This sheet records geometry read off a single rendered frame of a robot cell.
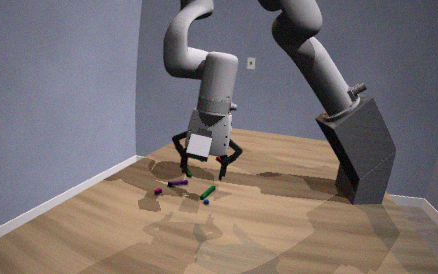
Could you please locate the purple rod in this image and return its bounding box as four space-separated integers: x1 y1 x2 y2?
168 180 188 186

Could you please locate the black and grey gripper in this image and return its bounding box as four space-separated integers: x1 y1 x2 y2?
172 107 243 181

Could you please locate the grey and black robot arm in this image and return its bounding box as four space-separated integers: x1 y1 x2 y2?
163 0 367 162

